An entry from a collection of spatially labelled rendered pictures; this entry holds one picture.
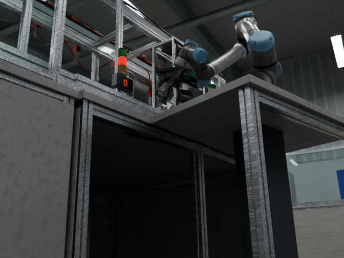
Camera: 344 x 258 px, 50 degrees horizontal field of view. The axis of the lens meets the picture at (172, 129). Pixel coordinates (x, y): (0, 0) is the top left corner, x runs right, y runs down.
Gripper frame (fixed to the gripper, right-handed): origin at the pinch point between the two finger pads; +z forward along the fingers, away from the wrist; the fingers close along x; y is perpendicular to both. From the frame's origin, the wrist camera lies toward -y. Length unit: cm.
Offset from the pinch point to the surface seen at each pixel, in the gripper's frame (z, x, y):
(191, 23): -134, 416, -427
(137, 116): 8, -47, 41
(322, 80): -215, 838, -298
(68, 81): 8, -75, 28
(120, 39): -16.8, -19.5, -31.0
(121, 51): -10.9, -21.1, -22.2
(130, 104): 7, -43, 29
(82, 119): 15, -74, 45
